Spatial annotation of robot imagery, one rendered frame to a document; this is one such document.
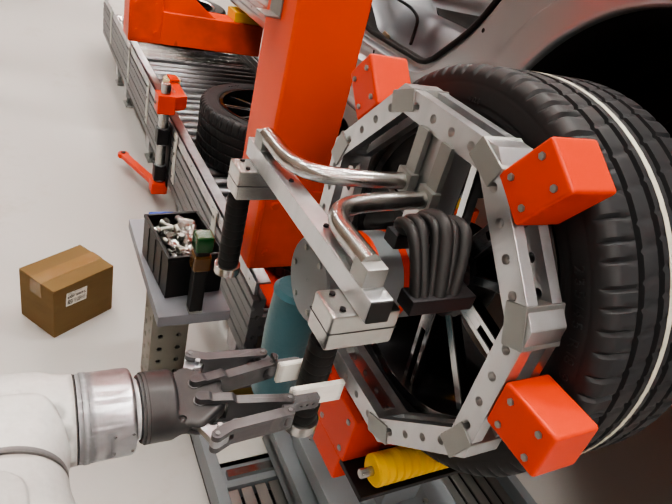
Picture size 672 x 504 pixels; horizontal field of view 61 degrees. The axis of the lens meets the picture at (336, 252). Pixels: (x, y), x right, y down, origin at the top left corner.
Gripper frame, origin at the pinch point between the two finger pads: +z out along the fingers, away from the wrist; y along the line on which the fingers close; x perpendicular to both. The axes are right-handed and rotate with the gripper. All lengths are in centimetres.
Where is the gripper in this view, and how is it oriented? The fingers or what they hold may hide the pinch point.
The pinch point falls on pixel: (310, 380)
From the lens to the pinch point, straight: 70.9
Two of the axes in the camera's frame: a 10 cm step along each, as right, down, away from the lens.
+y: 4.2, 5.6, -7.2
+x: 2.4, -8.3, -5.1
